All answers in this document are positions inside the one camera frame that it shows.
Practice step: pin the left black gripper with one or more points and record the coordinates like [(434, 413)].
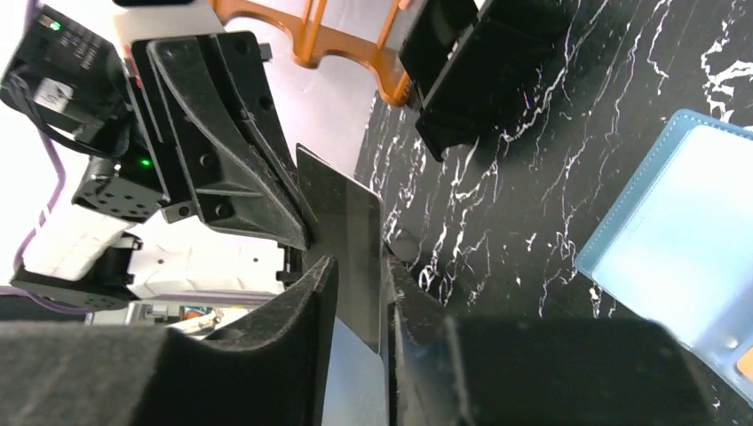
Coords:
[(210, 122)]

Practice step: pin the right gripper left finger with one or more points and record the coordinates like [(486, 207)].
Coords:
[(267, 368)]

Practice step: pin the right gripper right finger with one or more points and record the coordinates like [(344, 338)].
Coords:
[(444, 369)]

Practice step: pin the black credit card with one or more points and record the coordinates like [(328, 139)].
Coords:
[(343, 218)]

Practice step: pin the blue card holder wallet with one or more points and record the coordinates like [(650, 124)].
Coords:
[(676, 246)]

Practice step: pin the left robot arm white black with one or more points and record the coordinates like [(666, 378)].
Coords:
[(100, 238)]

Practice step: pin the black plastic card box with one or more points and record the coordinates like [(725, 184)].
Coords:
[(469, 64)]

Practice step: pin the orange wooden shelf rack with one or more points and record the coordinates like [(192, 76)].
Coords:
[(311, 41)]

